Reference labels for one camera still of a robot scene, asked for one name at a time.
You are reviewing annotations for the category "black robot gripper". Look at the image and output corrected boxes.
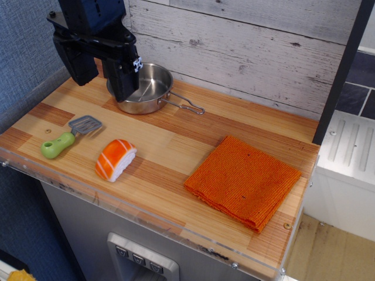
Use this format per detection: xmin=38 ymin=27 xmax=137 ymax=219
xmin=47 ymin=1 xmax=140 ymax=102

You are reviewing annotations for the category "stainless steel pot with handle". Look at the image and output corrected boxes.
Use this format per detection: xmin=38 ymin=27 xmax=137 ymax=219
xmin=116 ymin=63 xmax=205 ymax=115

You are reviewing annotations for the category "orange white toy half bun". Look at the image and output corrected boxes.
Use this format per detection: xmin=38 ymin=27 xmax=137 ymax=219
xmin=95 ymin=139 xmax=137 ymax=182

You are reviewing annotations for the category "clear acrylic table edge guard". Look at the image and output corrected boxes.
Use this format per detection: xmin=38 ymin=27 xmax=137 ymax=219
xmin=1 ymin=142 xmax=318 ymax=280

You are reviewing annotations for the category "folded orange cloth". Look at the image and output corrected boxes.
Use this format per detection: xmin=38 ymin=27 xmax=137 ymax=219
xmin=184 ymin=136 xmax=301 ymax=233

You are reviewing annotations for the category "silver dispenser panel with buttons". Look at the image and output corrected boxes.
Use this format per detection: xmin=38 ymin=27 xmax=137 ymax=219
xmin=107 ymin=232 xmax=180 ymax=280

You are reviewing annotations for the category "yellow object at corner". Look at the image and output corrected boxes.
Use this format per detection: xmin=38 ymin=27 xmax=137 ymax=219
xmin=7 ymin=270 xmax=36 ymax=281

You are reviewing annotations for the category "white grooved side cabinet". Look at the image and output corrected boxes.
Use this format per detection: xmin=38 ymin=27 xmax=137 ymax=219
xmin=304 ymin=111 xmax=374 ymax=241

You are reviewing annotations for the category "green handled grey toy spatula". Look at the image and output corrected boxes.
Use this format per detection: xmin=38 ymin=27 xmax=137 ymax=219
xmin=40 ymin=115 xmax=102 ymax=159

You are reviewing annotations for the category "dark grey right post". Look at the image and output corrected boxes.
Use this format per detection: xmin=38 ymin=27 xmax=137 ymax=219
xmin=312 ymin=0 xmax=374 ymax=145

